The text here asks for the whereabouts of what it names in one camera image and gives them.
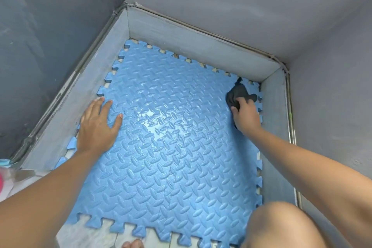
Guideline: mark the blue foam puzzle mat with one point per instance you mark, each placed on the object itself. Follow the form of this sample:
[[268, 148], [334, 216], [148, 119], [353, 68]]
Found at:
[[174, 146]]

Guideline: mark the person's left forearm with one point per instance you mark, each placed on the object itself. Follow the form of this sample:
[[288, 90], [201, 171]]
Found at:
[[46, 195]]

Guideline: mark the person's right hand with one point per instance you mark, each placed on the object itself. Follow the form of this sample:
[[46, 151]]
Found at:
[[247, 118]]

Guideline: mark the grey wall pipe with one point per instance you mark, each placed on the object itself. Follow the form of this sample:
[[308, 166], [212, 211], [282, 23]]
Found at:
[[292, 128], [209, 34], [72, 76]]

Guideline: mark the person's right fingers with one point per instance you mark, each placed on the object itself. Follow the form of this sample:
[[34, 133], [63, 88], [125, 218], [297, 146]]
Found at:
[[239, 105]]

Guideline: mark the teal plastic object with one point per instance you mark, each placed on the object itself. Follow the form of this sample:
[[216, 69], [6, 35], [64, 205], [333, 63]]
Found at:
[[5, 162]]

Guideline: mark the pink plastic object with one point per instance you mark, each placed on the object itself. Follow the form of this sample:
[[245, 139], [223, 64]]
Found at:
[[1, 184]]

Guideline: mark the person's left hand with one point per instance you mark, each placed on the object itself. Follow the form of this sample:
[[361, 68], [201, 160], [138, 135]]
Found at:
[[96, 131]]

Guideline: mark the person's left middle finger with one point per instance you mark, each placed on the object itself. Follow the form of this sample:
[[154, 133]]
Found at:
[[97, 107]]

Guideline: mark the person's left thumb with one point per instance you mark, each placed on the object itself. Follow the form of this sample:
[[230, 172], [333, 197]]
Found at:
[[116, 125]]

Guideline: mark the person's right knee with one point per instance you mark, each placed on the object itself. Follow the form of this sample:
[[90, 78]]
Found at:
[[279, 227]]

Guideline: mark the person's left foot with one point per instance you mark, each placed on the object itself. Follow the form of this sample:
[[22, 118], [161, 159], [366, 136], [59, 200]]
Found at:
[[132, 244]]

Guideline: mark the person's right forearm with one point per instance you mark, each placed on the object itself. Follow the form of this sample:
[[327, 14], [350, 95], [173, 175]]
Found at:
[[308, 175]]

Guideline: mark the black cleaning cloth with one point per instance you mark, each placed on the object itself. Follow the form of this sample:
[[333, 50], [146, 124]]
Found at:
[[237, 93]]

